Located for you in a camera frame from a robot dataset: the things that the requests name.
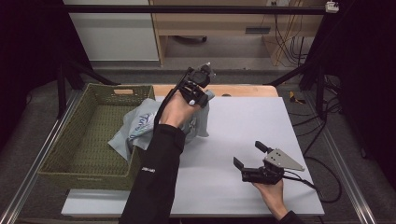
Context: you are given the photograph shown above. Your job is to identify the yellow and black tool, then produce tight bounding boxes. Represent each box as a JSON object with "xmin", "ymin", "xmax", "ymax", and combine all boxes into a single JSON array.
[{"xmin": 289, "ymin": 91, "xmax": 306, "ymax": 105}]

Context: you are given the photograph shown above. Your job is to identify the wooden desk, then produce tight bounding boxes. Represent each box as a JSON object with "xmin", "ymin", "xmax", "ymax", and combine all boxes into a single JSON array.
[{"xmin": 148, "ymin": 0, "xmax": 325, "ymax": 67}]

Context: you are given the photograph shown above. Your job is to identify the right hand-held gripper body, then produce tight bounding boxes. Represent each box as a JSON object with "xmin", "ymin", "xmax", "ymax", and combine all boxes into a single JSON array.
[{"xmin": 240, "ymin": 147, "xmax": 306, "ymax": 186}]

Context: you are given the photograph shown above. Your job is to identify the person's right hand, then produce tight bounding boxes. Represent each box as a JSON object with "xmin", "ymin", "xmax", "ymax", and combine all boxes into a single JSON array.
[{"xmin": 252, "ymin": 178, "xmax": 290, "ymax": 221}]

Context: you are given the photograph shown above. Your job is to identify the light grey printed shirt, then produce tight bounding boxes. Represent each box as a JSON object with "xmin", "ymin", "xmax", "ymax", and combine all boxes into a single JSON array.
[{"xmin": 107, "ymin": 89, "xmax": 217, "ymax": 163}]

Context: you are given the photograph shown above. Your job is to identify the person's left hand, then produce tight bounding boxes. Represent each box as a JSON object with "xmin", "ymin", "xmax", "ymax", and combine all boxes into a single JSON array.
[{"xmin": 159, "ymin": 89, "xmax": 204, "ymax": 129}]

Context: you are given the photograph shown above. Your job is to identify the small white device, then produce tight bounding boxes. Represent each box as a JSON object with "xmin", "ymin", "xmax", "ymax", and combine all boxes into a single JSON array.
[{"xmin": 324, "ymin": 1, "xmax": 340, "ymax": 14}]

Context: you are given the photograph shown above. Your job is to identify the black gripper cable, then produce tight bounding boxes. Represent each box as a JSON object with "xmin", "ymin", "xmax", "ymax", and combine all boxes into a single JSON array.
[
  {"xmin": 281, "ymin": 155, "xmax": 344, "ymax": 204},
  {"xmin": 153, "ymin": 70, "xmax": 190, "ymax": 127}
]

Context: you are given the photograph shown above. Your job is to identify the white cabinet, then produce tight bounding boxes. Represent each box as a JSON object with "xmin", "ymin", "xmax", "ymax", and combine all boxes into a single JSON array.
[{"xmin": 63, "ymin": 0, "xmax": 161, "ymax": 63}]

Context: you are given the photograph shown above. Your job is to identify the aluminium frame rail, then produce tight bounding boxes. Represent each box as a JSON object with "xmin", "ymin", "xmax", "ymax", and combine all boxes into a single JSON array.
[
  {"xmin": 303, "ymin": 92, "xmax": 378, "ymax": 224},
  {"xmin": 0, "ymin": 89, "xmax": 82, "ymax": 224}
]

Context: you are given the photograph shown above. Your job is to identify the green woven basket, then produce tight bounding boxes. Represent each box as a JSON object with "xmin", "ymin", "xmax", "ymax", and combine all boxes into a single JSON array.
[{"xmin": 36, "ymin": 82, "xmax": 156, "ymax": 191}]

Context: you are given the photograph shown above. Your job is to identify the black stand legs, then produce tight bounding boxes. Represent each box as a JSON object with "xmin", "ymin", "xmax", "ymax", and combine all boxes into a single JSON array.
[
  {"xmin": 263, "ymin": 60, "xmax": 329, "ymax": 119},
  {"xmin": 56, "ymin": 57, "xmax": 121, "ymax": 119}
]

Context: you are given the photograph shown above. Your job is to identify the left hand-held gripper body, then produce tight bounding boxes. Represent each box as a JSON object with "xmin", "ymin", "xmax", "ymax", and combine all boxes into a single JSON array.
[{"xmin": 177, "ymin": 62, "xmax": 217, "ymax": 109}]

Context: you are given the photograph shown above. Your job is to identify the black horizontal frame bar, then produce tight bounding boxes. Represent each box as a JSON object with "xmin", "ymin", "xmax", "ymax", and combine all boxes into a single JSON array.
[{"xmin": 62, "ymin": 4, "xmax": 328, "ymax": 16}]

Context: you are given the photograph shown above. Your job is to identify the bundle of hanging cables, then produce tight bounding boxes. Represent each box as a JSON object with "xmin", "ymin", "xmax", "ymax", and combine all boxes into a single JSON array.
[{"xmin": 273, "ymin": 13, "xmax": 312, "ymax": 67}]

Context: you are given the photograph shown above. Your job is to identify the black curtain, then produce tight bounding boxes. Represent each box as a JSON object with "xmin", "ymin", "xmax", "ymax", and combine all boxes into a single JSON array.
[
  {"xmin": 0, "ymin": 0, "xmax": 92, "ymax": 150},
  {"xmin": 306, "ymin": 0, "xmax": 396, "ymax": 181}
]

